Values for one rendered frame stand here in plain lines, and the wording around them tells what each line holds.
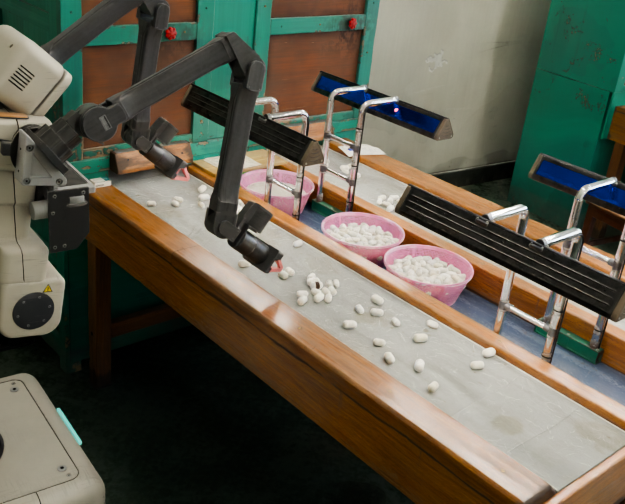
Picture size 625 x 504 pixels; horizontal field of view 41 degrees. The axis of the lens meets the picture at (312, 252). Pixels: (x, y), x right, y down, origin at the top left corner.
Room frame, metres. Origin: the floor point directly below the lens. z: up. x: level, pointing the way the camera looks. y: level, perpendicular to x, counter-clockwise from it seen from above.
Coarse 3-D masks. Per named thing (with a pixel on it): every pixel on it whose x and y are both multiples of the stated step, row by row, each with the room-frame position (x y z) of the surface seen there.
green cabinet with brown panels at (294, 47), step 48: (0, 0) 2.83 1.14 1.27; (48, 0) 2.56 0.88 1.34; (96, 0) 2.59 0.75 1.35; (192, 0) 2.84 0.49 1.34; (240, 0) 2.97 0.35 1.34; (288, 0) 3.12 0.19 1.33; (336, 0) 3.29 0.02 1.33; (96, 48) 2.59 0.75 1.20; (192, 48) 2.84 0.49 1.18; (288, 48) 3.14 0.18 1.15; (336, 48) 3.31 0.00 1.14; (96, 96) 2.59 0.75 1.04; (288, 96) 3.15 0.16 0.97; (96, 144) 2.59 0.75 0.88
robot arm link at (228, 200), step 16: (256, 64) 1.91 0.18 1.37; (240, 80) 1.97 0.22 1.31; (256, 80) 1.90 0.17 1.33; (240, 96) 1.90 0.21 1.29; (256, 96) 1.92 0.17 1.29; (240, 112) 1.90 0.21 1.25; (240, 128) 1.89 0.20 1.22; (224, 144) 1.88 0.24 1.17; (240, 144) 1.88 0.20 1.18; (224, 160) 1.86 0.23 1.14; (240, 160) 1.88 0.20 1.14; (224, 176) 1.85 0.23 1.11; (240, 176) 1.87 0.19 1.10; (224, 192) 1.84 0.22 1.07; (208, 208) 1.86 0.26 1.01; (224, 208) 1.83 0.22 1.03; (208, 224) 1.84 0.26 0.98
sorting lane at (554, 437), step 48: (144, 192) 2.57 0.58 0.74; (192, 192) 2.62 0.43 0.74; (288, 240) 2.32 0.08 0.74; (288, 288) 2.01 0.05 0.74; (336, 288) 2.04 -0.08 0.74; (336, 336) 1.79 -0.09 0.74; (384, 336) 1.81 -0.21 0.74; (432, 336) 1.84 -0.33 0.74; (480, 384) 1.64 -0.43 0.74; (528, 384) 1.67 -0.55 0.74; (480, 432) 1.46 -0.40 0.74; (528, 432) 1.48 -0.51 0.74; (576, 432) 1.50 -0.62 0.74; (624, 432) 1.52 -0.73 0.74
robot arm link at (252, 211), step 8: (248, 208) 1.88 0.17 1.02; (256, 208) 1.88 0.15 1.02; (264, 208) 1.89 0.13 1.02; (240, 216) 1.87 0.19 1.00; (248, 216) 1.87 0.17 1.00; (256, 216) 1.87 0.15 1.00; (264, 216) 1.88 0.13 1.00; (224, 224) 1.82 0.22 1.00; (232, 224) 1.82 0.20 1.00; (240, 224) 1.85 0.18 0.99; (248, 224) 1.86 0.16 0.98; (256, 224) 1.87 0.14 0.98; (264, 224) 1.88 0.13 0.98; (224, 232) 1.81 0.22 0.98; (232, 232) 1.82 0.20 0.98; (232, 240) 1.82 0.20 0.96
